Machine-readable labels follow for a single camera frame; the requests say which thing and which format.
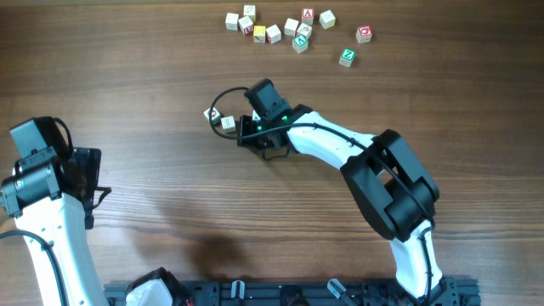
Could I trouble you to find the red letter O block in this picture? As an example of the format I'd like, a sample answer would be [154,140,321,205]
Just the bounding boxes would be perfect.
[356,25,373,43]

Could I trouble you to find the yellow top wooden block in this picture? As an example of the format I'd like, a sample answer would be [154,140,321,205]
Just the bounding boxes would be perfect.
[253,25,266,43]

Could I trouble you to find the wooden block top left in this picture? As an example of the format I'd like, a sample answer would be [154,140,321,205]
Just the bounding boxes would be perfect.
[243,4,257,22]

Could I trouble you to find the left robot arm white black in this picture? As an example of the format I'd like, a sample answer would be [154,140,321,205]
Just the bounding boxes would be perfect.
[1,116,192,306]

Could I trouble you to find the wooden block red sides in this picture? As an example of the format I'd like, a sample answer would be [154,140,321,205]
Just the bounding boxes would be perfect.
[221,116,236,133]

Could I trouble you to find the wooden block drawing top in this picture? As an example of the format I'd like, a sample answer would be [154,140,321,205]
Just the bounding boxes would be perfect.
[296,23,313,40]

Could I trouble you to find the green letter Z block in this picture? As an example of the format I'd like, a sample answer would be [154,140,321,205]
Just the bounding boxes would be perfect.
[339,48,356,67]

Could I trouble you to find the plain wooden block far left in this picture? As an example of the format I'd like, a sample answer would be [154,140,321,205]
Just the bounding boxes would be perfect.
[225,13,239,31]

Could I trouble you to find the red letter A block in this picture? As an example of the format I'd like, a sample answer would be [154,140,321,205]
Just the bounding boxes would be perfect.
[301,8,315,26]

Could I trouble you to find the soccer ball wooden block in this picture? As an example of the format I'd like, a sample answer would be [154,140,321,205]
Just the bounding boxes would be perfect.
[203,107,222,126]

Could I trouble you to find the wooden block red side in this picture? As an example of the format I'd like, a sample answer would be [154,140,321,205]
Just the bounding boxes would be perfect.
[238,16,254,36]

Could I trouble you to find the plain wooden block centre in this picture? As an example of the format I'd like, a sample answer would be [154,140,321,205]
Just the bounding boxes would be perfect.
[284,18,299,37]

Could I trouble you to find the green letter A block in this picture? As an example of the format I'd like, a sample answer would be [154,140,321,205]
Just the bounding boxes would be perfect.
[292,35,309,54]

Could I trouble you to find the plain wooden block right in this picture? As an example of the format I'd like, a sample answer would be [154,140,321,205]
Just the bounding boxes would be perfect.
[320,9,337,29]

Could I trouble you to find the plain wooden block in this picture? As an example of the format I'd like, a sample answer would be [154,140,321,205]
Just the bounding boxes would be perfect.
[225,13,239,31]
[284,18,299,37]
[320,9,337,29]

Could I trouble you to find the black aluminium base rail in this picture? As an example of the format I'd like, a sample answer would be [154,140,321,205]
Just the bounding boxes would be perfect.
[103,278,481,306]

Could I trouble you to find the wooden block red edge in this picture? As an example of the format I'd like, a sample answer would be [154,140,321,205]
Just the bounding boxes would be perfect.
[265,25,281,44]

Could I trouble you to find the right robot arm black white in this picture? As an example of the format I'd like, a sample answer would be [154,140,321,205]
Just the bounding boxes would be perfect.
[238,78,442,303]

